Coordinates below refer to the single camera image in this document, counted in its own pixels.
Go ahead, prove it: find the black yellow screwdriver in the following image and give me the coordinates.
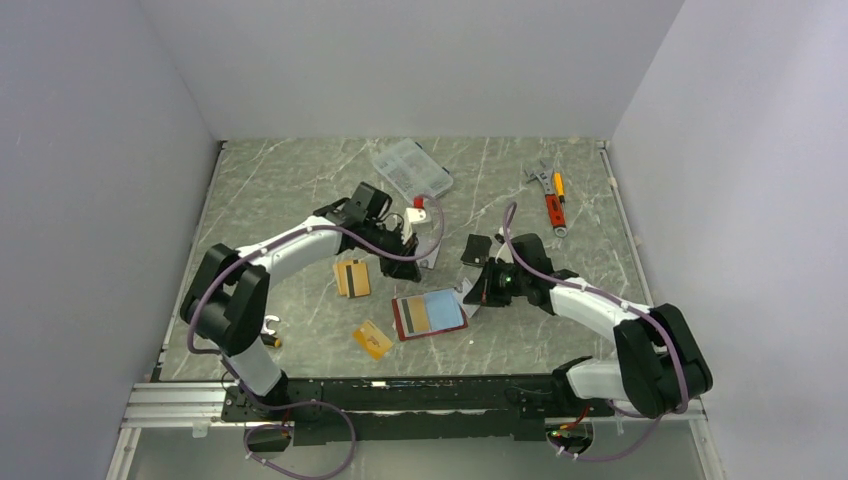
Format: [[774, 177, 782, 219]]
[[262, 335, 282, 348]]

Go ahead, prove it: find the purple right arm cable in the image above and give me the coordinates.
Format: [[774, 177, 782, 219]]
[[501, 201, 690, 464]]

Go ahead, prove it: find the silver VIP credit card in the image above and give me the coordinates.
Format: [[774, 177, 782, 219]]
[[416, 243, 440, 270]]

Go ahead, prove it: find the red adjustable wrench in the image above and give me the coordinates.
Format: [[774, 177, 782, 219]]
[[524, 160, 568, 238]]

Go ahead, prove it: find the clear plastic screw box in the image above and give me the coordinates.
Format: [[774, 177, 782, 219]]
[[372, 138, 453, 203]]

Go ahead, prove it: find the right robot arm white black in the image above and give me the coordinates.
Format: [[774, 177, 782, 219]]
[[463, 234, 714, 419]]

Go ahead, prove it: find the gold credit card stack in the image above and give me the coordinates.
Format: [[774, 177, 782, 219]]
[[333, 260, 371, 298]]

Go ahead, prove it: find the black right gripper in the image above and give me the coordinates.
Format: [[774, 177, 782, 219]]
[[463, 257, 529, 308]]

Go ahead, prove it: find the gold card with black stripe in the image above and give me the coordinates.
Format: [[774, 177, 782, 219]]
[[398, 295, 431, 337]]

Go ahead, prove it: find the single gold credit card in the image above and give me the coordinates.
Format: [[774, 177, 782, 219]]
[[352, 320, 394, 360]]

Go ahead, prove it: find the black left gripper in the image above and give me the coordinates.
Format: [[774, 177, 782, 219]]
[[360, 221, 420, 284]]

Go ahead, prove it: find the red leather card holder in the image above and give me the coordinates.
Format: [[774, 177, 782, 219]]
[[391, 289, 468, 341]]

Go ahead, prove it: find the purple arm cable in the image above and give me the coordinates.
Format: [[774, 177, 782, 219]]
[[501, 201, 690, 464], [186, 193, 446, 356]]

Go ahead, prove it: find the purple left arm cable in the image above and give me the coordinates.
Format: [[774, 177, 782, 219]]
[[186, 193, 446, 356]]

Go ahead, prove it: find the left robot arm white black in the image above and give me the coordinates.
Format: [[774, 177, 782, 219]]
[[179, 182, 421, 420]]

